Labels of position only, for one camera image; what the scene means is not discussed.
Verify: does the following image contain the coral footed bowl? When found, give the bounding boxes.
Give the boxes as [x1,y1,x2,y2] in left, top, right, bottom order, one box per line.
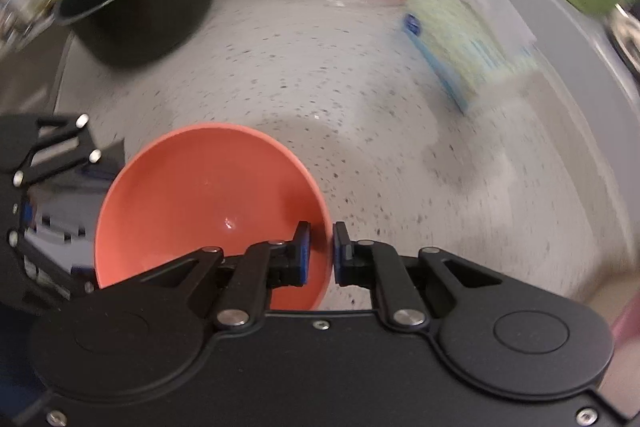
[94,124,332,310]

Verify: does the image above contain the tissue pack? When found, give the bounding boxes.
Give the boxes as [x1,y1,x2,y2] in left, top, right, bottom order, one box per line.
[404,0,539,113]

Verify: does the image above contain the pink box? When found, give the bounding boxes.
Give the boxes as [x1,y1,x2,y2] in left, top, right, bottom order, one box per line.
[587,272,640,416]

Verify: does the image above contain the round metal lid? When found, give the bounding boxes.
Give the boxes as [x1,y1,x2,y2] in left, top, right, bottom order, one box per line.
[605,0,640,82]

